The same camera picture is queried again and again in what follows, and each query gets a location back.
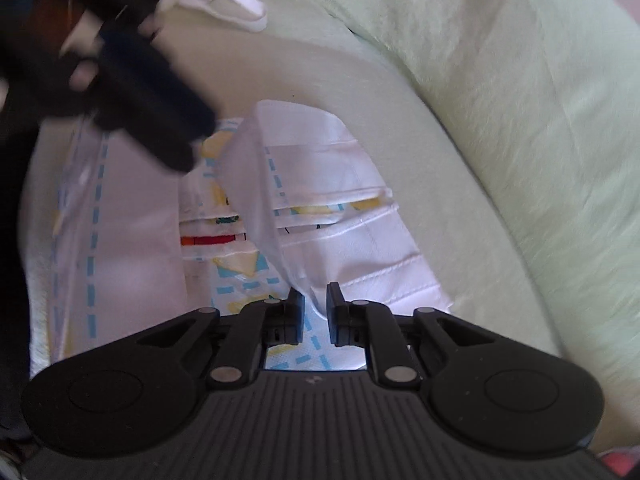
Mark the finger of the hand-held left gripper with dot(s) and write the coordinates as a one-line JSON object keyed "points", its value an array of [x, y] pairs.
{"points": [[150, 95]]}

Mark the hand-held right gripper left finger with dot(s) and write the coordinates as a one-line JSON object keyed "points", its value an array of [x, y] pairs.
{"points": [[295, 312]]}

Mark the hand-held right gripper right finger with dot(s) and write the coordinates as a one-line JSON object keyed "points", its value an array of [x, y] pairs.
{"points": [[334, 310]]}

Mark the printed blue yellow shopping bag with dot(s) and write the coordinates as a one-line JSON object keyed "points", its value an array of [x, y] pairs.
{"points": [[350, 260]]}

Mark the sofa with green cover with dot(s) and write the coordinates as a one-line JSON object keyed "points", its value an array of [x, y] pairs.
{"points": [[500, 85]]}

